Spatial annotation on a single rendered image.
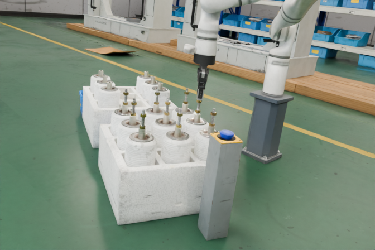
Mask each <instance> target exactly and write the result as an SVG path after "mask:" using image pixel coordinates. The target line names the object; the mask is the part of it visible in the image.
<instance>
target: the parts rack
mask: <svg viewBox="0 0 375 250"><path fill-rule="evenodd" d="M254 4H263V5H269V6H279V7H281V6H282V5H283V1H271V0H260V1H258V2H256V3H254ZM176 6H179V0H177V1H176ZM230 9H231V10H232V11H231V10H230ZM229 10H230V13H231V14H235V15H239V14H240V12H241V6H239V7H235V13H234V12H233V9H232V8H229ZM319 11H320V13H319V18H318V17H317V19H316V20H317V26H324V23H325V19H326V15H327V12H334V13H344V14H350V15H360V16H370V17H375V11H373V10H367V9H356V8H344V7H333V6H322V5H320V6H319ZM222 18H223V10H222V11H221V13H220V19H219V31H218V35H219V36H220V31H221V29H224V30H230V31H232V36H230V37H237V32H242V33H248V34H252V35H258V36H264V37H270V35H269V32H264V31H261V30H251V29H247V28H241V27H235V26H229V25H224V24H223V23H222V22H223V21H222ZM171 20H174V21H180V22H183V21H184V18H182V17H175V16H171ZM311 45H314V46H320V47H326V48H330V49H336V50H342V51H347V52H354V53H358V54H363V55H369V56H375V50H374V49H373V47H370V46H363V47H353V46H347V45H340V44H335V43H334V42H325V41H318V40H312V43H311Z"/></svg>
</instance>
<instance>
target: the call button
mask: <svg viewBox="0 0 375 250"><path fill-rule="evenodd" d="M220 135H221V138H224V139H228V140H229V139H232V137H234V133H233V132H232V131H229V130H221V131H220Z"/></svg>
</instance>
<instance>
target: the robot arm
mask: <svg viewBox="0 0 375 250"><path fill-rule="evenodd" d="M258 1H260V0H200V5H201V14H200V22H199V24H198V31H197V37H196V43H195V46H193V45H190V44H185V45H184V50H183V52H184V53H188V54H191V53H194V59H193V62H194V63H196V64H200V65H199V68H198V69H197V82H198V88H197V100H203V96H204V90H205V88H206V86H205V85H206V83H207V78H208V74H209V69H207V66H208V65H214V64H215V58H216V53H217V39H218V31H219V19H220V13H221V11H222V10H225V9H229V8H232V7H239V6H244V5H247V4H252V3H256V2H258ZM316 1H317V0H285V1H284V3H283V5H282V7H281V9H280V11H279V13H278V15H277V16H276V17H275V19H274V20H273V21H272V23H271V25H270V30H269V35H270V38H271V39H273V40H275V41H284V42H285V43H284V44H283V45H282V46H280V47H277V48H273V49H270V51H269V55H268V61H267V67H266V73H265V79H264V83H263V89H262V94H264V95H267V96H270V97H282V96H283V92H284V88H285V83H286V78H287V70H288V66H289V61H290V56H291V51H292V46H293V43H294V39H295V35H296V29H297V23H299V22H300V21H301V20H302V19H303V18H304V17H305V15H306V14H307V12H308V10H309V9H310V8H311V7H312V5H313V4H314V3H315V2H316Z"/></svg>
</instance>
